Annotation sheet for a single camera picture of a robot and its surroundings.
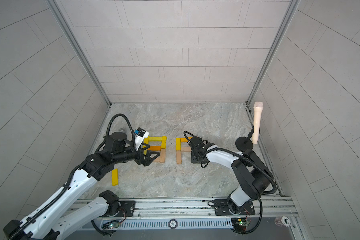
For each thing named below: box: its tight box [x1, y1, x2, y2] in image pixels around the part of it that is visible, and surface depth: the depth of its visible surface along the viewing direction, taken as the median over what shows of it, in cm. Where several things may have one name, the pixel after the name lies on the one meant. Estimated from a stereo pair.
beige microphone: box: [252, 101, 264, 145], surface depth 78 cm
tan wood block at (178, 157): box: [176, 150, 182, 165], surface depth 90 cm
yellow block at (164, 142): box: [161, 136, 168, 149], surface depth 96 cm
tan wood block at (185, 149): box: [181, 146, 192, 152], surface depth 94 cm
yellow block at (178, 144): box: [175, 137, 182, 151], surface depth 95 cm
